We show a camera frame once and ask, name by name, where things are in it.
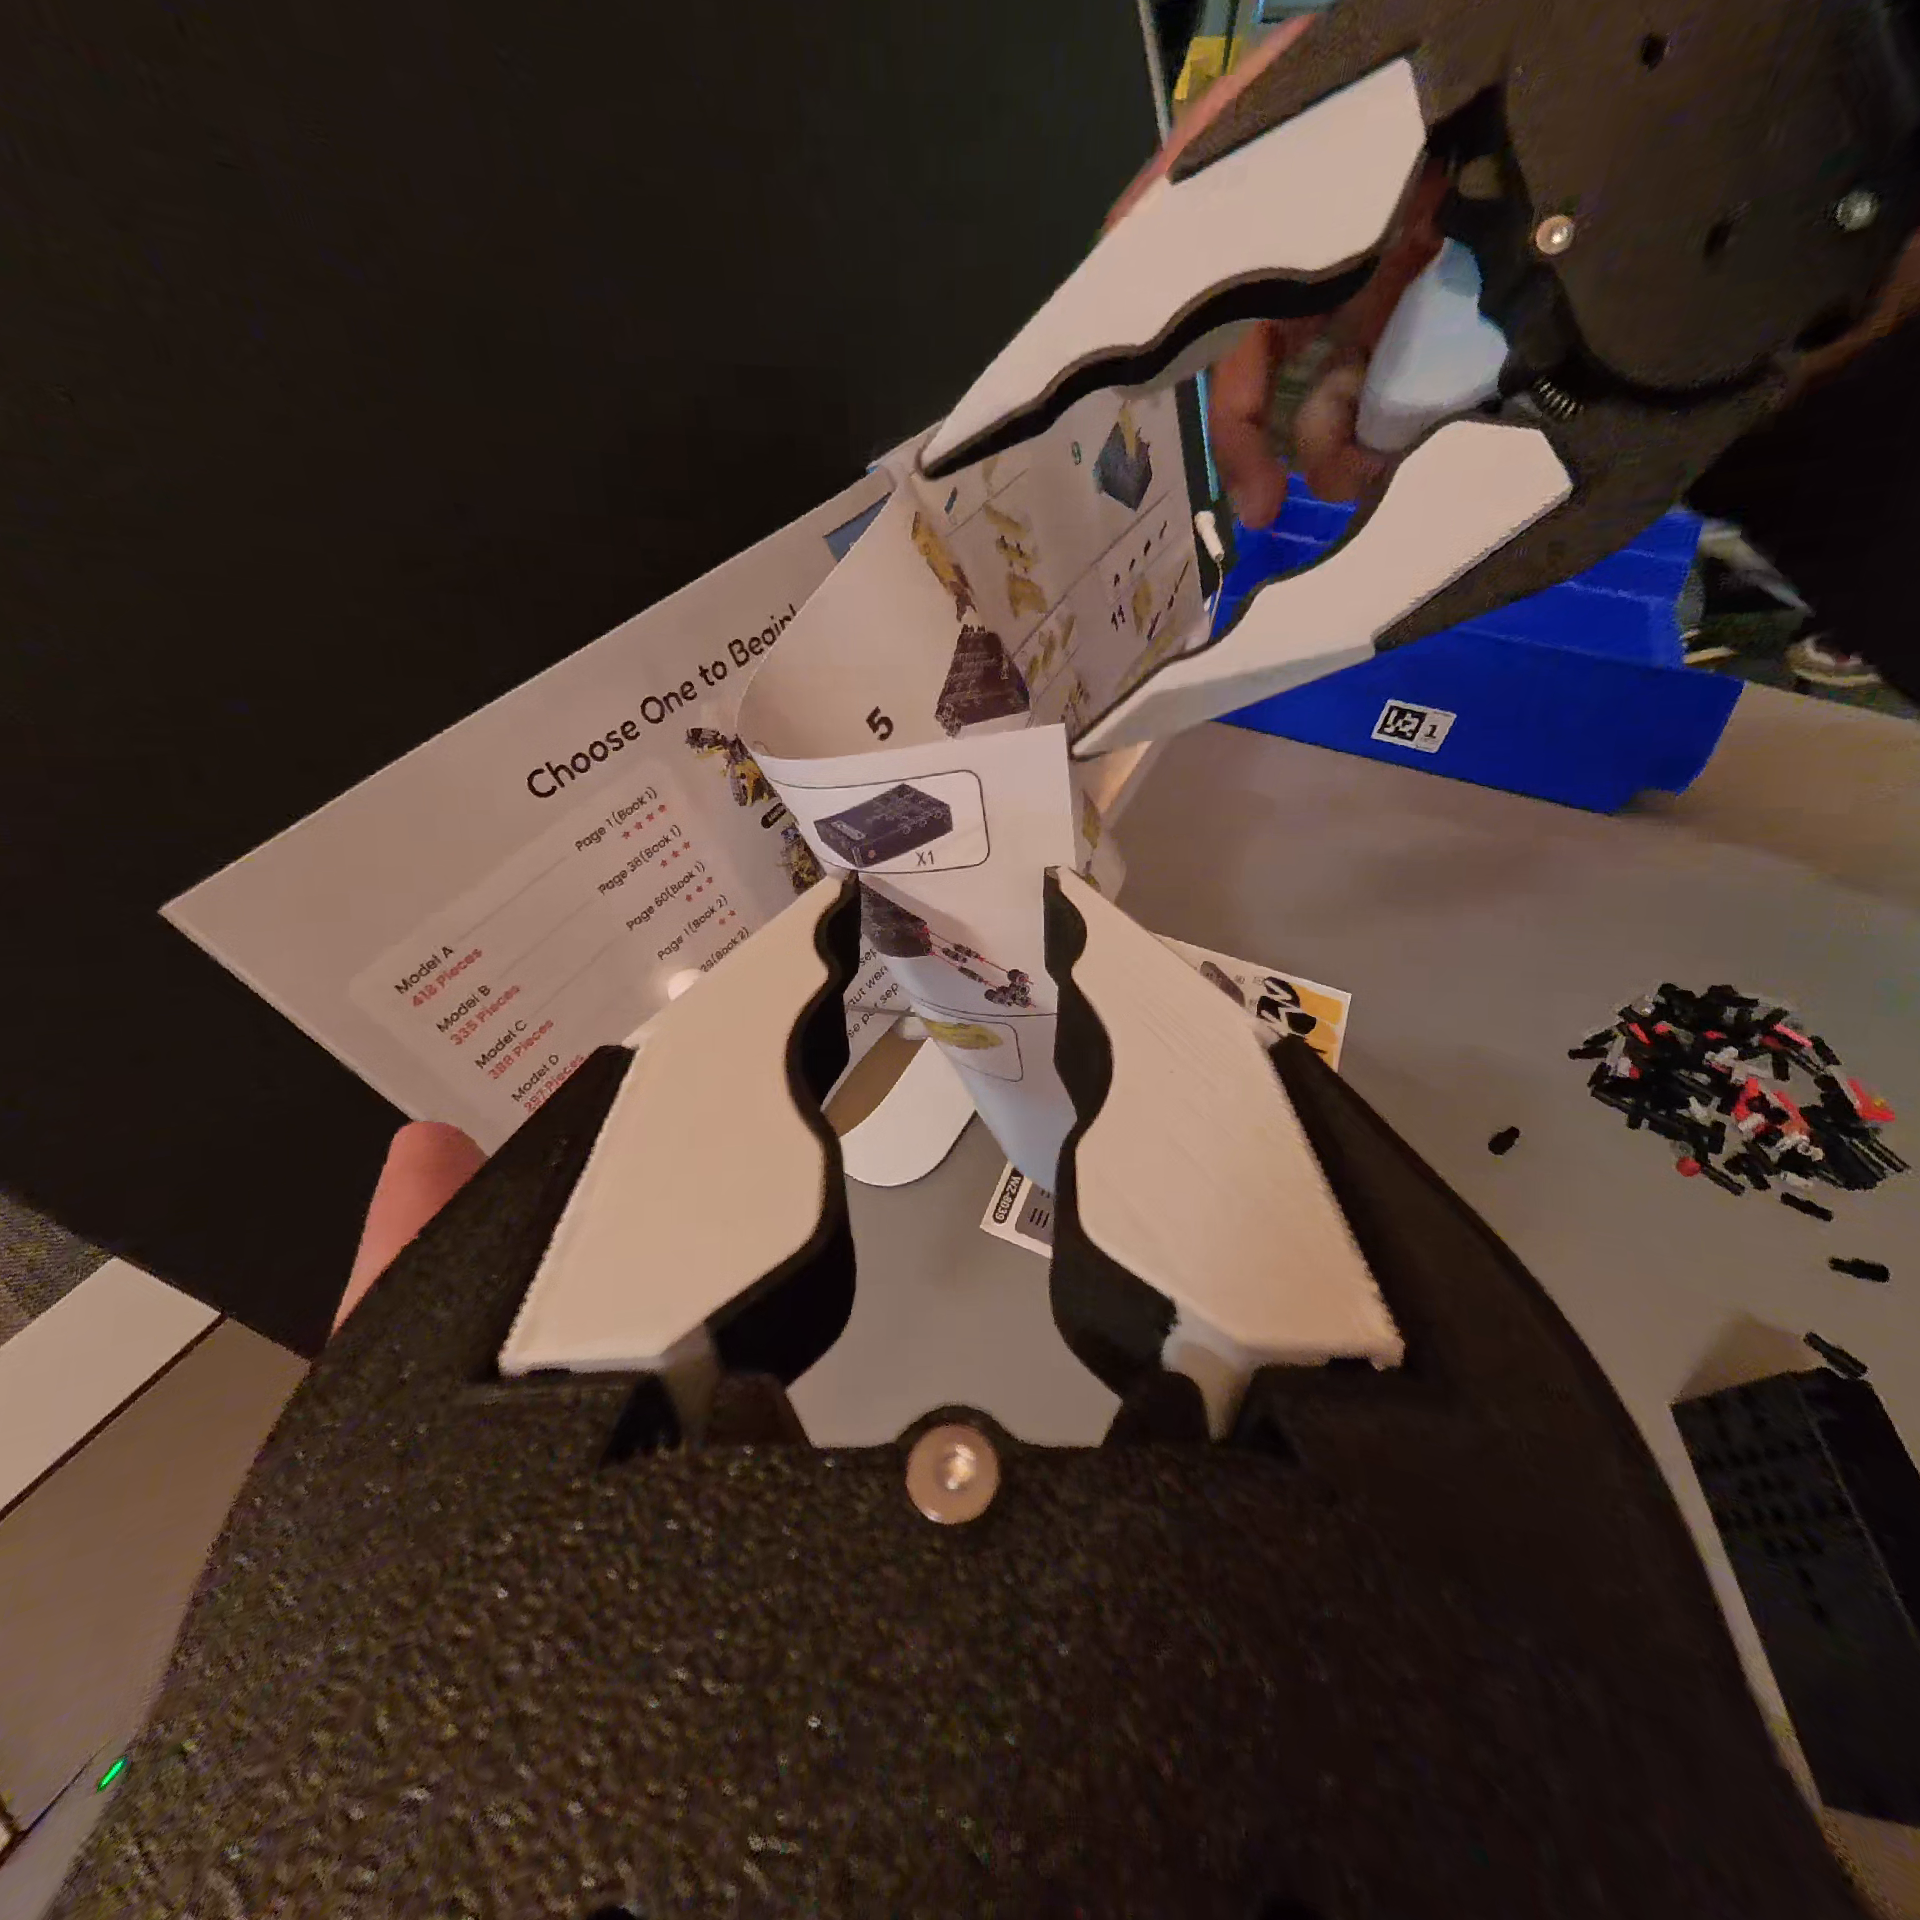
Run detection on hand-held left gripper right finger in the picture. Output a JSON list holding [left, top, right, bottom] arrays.
[[1040, 866, 1407, 1427]]

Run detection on pile of black red pins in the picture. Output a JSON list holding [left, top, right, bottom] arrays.
[[1567, 983, 1912, 1202]]

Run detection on white book stand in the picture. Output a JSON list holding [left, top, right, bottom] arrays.
[[816, 1026, 980, 1192]]

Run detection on black studded building block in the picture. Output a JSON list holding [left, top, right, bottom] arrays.
[[1668, 1366, 1920, 1824]]

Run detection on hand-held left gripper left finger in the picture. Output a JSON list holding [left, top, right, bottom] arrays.
[[496, 873, 864, 1427]]

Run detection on white instruction booklet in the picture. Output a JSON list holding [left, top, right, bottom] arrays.
[[157, 432, 1229, 1202]]

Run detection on dark partition panel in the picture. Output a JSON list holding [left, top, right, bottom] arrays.
[[0, 0, 1186, 1353]]

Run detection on person's left hand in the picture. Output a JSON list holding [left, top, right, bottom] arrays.
[[333, 1122, 488, 1338]]

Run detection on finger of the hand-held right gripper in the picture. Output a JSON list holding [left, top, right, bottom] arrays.
[[1070, 416, 1577, 760], [913, 57, 1431, 483]]

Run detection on person's right hand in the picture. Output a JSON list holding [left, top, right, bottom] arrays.
[[1204, 281, 1383, 531]]

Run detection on blue plastic bin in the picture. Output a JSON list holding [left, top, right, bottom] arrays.
[[1206, 480, 1748, 819]]

